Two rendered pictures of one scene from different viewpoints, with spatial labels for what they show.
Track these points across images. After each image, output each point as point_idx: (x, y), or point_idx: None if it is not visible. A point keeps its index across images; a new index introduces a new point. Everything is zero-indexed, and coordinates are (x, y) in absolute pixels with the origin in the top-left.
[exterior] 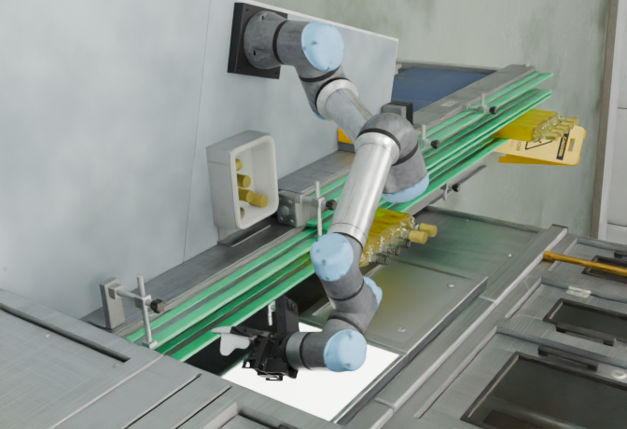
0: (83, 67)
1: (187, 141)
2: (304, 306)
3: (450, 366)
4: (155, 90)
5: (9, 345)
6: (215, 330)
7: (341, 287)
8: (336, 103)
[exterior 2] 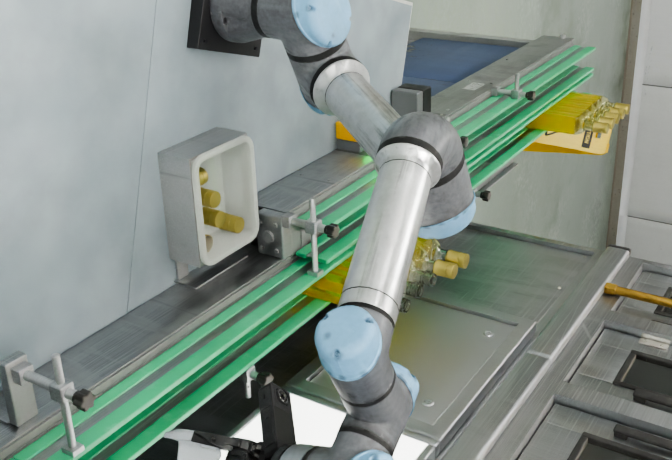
0: None
1: (130, 145)
2: (294, 363)
3: (498, 458)
4: (81, 75)
5: None
6: (169, 435)
7: (362, 389)
8: (341, 92)
